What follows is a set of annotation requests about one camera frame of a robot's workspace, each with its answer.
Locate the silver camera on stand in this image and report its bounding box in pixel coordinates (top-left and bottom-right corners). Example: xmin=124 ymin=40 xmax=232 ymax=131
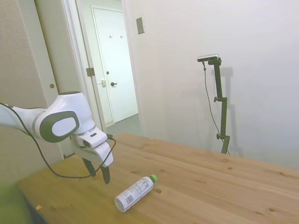
xmin=197 ymin=53 xmax=221 ymax=63

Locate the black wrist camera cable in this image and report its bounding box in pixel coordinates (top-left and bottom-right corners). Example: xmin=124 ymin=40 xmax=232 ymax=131
xmin=0 ymin=102 xmax=117 ymax=179

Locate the beige closet door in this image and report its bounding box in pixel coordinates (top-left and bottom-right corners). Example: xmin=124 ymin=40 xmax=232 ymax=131
xmin=34 ymin=0 xmax=79 ymax=161

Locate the grey wall plate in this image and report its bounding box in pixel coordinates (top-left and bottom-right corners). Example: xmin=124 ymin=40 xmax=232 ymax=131
xmin=136 ymin=16 xmax=146 ymax=35

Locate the white room door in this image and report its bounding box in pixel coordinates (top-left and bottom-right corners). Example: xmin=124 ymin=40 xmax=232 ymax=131
xmin=92 ymin=7 xmax=139 ymax=124

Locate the white water bottle green cap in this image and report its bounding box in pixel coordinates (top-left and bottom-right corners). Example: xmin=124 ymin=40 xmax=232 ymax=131
xmin=114 ymin=174 xmax=158 ymax=213

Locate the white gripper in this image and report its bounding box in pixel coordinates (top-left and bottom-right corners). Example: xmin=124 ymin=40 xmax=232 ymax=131
xmin=71 ymin=127 xmax=114 ymax=185

